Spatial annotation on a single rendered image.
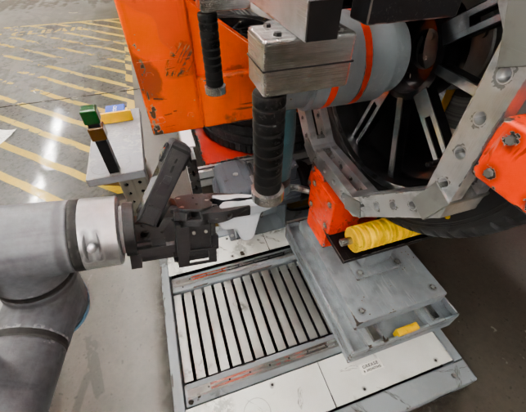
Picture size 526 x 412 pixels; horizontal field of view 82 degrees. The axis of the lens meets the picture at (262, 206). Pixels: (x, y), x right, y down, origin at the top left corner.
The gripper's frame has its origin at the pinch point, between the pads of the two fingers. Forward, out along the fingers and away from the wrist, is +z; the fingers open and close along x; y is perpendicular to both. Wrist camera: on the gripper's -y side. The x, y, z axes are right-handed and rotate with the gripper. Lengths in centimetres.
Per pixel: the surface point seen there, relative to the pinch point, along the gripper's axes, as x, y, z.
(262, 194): 6.3, -3.0, -3.2
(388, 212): 5.3, 2.5, 19.9
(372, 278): -20, 36, 45
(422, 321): -10, 47, 56
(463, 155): 16.6, -8.7, 18.0
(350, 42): 15.1, -19.3, 1.5
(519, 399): 9, 67, 79
